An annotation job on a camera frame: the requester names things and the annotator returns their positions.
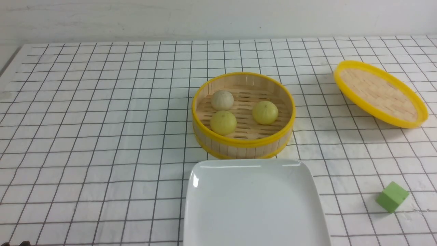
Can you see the yellow-rimmed bamboo steamer basket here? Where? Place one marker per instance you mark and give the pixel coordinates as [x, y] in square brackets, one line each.
[250, 139]

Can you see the white square plate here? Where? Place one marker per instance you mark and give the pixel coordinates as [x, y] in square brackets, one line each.
[253, 202]

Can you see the checkered white tablecloth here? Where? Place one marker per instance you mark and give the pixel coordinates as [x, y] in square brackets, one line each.
[97, 143]

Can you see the yellow-rimmed bamboo steamer lid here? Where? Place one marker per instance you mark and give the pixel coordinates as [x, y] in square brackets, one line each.
[380, 94]

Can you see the yellow steamed bun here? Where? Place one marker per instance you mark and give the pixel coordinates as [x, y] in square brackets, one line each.
[265, 112]
[223, 123]

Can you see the yellow steamed bun front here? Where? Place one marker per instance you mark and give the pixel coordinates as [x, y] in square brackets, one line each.
[223, 123]

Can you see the white steamed bun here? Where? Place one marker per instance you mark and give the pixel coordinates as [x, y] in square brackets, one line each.
[222, 100]

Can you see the green cube block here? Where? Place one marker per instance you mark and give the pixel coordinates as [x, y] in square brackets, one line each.
[392, 197]

